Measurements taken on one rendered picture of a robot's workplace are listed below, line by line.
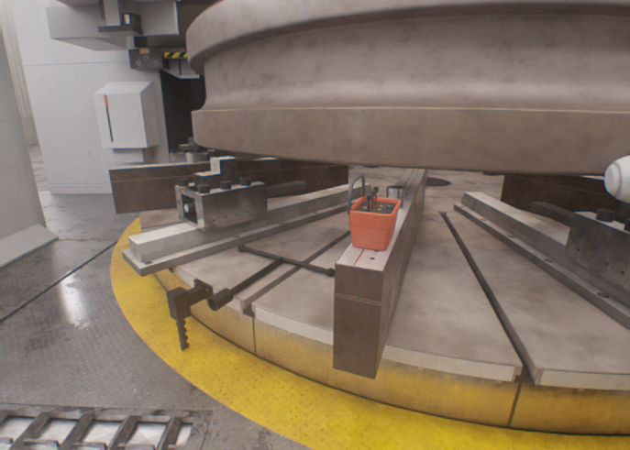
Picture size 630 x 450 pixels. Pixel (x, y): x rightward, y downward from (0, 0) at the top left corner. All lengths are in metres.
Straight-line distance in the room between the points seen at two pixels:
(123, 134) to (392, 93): 3.80
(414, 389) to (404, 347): 0.21
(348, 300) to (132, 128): 4.12
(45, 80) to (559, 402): 6.03
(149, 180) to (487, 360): 2.65
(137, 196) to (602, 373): 3.02
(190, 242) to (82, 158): 3.86
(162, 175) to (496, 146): 2.46
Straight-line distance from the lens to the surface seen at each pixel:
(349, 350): 1.07
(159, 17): 4.01
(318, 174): 3.28
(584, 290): 1.88
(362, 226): 0.99
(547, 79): 1.79
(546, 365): 1.37
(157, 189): 3.01
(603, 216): 1.77
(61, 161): 5.85
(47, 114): 5.86
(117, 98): 4.81
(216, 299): 1.45
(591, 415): 1.61
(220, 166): 2.00
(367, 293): 0.94
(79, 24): 4.39
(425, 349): 1.26
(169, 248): 1.92
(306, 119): 1.68
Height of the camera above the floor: 1.09
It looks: 17 degrees down
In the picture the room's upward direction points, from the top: straight up
